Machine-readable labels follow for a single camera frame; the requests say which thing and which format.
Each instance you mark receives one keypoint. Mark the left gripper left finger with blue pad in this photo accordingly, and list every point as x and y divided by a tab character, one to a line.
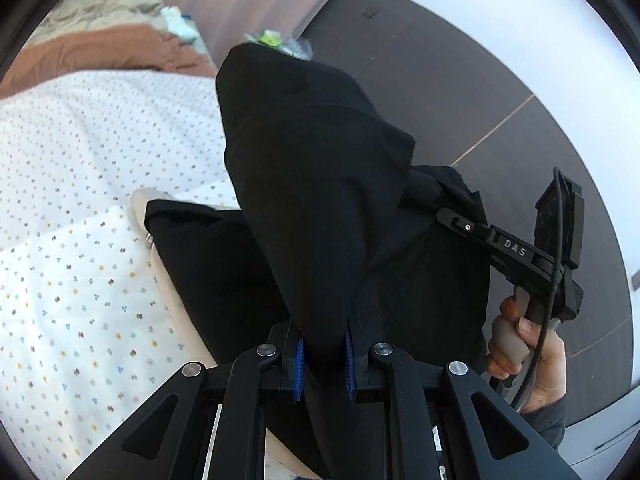
284	379

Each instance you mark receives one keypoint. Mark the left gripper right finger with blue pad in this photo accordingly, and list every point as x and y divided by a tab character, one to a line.
364	379

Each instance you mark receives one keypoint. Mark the black shirt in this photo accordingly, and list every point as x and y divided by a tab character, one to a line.
347	225

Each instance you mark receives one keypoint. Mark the right hand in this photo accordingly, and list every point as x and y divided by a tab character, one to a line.
551	375

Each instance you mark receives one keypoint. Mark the folded beige garment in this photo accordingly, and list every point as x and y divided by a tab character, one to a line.
278	455

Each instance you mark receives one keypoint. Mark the folded black garment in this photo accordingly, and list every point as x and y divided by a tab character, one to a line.
220	273

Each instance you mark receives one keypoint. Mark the white dotted bed sheet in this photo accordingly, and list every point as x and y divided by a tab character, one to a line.
85	334

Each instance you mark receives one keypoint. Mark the green item on cabinet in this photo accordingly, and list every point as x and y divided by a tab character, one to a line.
267	38

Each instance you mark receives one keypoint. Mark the orange brown quilt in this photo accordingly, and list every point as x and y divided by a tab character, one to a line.
128	47

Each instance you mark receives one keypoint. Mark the beige blanket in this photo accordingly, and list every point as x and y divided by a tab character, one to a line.
95	14

